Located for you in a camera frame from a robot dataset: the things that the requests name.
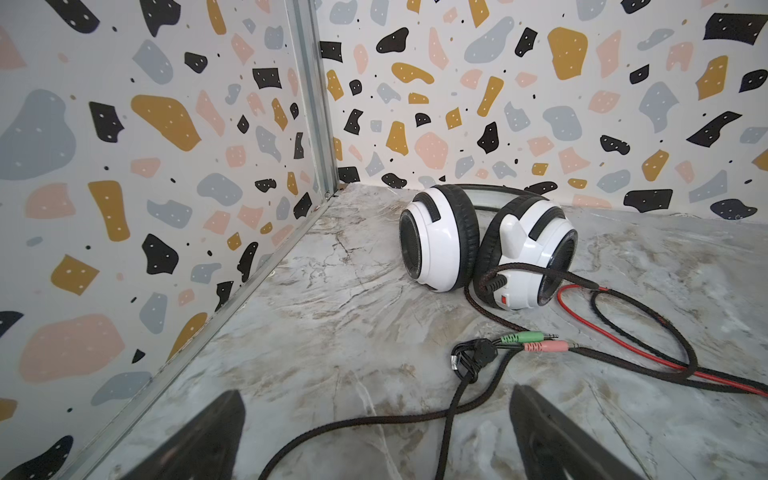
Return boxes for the white black headphones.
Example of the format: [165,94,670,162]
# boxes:
[399,184,578,310]

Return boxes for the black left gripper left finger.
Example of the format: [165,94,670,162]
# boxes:
[124,390,246,480]

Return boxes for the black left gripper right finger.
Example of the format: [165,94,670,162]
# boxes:
[509,385,639,479]

